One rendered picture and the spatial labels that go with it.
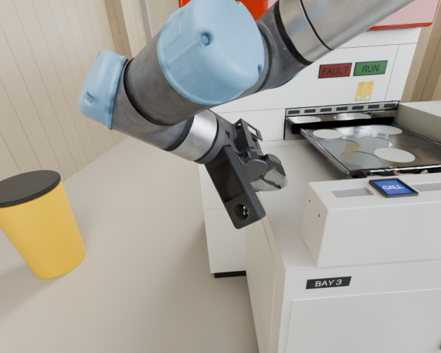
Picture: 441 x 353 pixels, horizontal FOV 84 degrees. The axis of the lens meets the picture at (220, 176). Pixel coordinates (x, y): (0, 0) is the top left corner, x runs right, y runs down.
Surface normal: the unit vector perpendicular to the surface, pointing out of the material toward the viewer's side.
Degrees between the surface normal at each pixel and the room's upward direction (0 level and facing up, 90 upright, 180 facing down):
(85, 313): 0
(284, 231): 0
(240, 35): 66
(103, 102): 106
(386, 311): 90
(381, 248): 90
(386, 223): 90
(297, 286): 90
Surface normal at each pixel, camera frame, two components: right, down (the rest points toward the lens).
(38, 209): 0.76, 0.32
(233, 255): 0.04, 0.48
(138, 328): -0.06, -0.87
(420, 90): -0.17, 0.48
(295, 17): -0.66, 0.33
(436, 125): -1.00, 0.07
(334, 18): -0.40, 0.71
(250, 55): 0.69, -0.13
